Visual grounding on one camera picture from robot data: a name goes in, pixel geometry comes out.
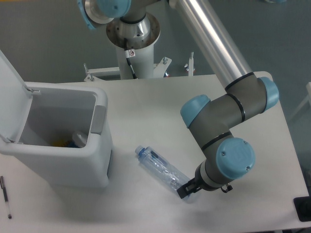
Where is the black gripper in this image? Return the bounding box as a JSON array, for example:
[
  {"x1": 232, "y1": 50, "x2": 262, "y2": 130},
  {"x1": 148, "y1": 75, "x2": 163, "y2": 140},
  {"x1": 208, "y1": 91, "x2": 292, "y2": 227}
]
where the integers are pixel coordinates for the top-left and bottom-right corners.
[{"x1": 177, "y1": 178, "x2": 202, "y2": 199}]

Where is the clear plastic water bottle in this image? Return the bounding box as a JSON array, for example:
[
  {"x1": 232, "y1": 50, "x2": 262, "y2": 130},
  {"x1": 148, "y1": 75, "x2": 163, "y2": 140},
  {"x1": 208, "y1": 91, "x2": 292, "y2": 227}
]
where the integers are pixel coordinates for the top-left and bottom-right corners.
[{"x1": 135, "y1": 146, "x2": 190, "y2": 198}]

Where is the white paper trash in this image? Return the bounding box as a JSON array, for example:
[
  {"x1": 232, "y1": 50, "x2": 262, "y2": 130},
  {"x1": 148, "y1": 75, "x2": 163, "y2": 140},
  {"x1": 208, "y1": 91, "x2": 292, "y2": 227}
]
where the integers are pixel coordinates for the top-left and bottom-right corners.
[{"x1": 72, "y1": 131, "x2": 87, "y2": 148}]

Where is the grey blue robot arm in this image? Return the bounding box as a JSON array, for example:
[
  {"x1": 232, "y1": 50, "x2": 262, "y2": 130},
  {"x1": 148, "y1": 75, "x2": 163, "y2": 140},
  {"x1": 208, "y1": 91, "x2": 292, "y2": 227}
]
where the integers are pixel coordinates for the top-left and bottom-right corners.
[{"x1": 77, "y1": 0, "x2": 279, "y2": 198}]

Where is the white trash can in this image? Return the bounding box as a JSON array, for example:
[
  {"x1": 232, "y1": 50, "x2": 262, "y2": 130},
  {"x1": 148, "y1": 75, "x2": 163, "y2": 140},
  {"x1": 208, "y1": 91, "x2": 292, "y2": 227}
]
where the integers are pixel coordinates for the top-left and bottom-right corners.
[{"x1": 0, "y1": 54, "x2": 113, "y2": 188}]

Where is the black device at table corner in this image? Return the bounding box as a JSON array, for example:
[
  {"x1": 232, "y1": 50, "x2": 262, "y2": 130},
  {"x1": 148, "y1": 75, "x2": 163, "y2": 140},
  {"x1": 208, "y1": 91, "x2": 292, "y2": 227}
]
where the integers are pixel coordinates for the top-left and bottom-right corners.
[{"x1": 294, "y1": 196, "x2": 311, "y2": 222}]

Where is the black pen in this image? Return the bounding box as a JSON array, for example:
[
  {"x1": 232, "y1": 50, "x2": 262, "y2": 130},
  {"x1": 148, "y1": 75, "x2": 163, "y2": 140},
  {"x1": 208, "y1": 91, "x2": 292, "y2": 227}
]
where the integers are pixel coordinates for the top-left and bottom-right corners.
[{"x1": 0, "y1": 176, "x2": 12, "y2": 219}]

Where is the white metal frame bracket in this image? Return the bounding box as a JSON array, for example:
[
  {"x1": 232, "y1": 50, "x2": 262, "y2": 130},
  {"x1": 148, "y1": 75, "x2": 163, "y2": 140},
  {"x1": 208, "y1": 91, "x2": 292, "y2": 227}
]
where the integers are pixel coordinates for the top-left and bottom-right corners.
[{"x1": 184, "y1": 51, "x2": 195, "y2": 76}]

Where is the black cable with tag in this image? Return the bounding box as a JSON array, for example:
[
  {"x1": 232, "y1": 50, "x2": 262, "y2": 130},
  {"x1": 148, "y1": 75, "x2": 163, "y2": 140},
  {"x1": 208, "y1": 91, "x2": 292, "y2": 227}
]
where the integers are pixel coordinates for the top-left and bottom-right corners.
[{"x1": 123, "y1": 37, "x2": 138, "y2": 80}]

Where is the white frame post right edge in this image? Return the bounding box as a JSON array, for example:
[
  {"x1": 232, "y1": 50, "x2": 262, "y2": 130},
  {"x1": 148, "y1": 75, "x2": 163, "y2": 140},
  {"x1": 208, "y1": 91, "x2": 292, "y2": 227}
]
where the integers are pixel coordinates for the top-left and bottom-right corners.
[{"x1": 288, "y1": 82, "x2": 311, "y2": 125}]

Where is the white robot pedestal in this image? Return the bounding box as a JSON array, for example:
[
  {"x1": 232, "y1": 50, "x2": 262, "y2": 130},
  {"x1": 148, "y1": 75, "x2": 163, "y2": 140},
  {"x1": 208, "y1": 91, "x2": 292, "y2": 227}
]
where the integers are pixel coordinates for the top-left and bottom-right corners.
[{"x1": 106, "y1": 13, "x2": 172, "y2": 80}]

